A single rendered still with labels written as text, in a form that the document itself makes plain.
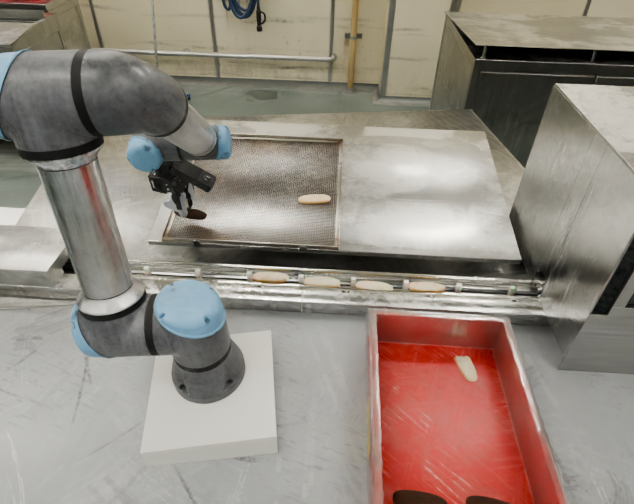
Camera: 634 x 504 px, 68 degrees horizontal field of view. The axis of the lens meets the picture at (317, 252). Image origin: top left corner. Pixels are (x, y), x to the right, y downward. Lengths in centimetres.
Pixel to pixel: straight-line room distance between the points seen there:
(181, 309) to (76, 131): 34
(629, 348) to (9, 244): 154
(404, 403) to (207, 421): 42
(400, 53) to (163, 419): 396
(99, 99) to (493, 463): 93
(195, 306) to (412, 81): 397
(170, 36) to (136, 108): 438
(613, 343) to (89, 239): 107
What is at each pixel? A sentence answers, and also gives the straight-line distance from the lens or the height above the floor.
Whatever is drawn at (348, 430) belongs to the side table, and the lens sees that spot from 104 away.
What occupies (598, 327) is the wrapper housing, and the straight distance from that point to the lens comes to 118.
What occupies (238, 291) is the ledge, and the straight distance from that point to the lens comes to 124.
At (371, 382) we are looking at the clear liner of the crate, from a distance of 99.
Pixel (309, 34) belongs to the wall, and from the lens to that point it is 480.
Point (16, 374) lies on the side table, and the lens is 129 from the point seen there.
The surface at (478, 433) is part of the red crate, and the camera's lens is 109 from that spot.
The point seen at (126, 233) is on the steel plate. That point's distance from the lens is 159.
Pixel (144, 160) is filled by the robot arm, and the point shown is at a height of 122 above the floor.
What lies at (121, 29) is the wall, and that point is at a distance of 523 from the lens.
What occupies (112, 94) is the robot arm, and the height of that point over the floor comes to 149.
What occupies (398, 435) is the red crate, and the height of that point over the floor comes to 82.
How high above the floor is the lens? 172
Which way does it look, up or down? 40 degrees down
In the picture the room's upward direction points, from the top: 2 degrees clockwise
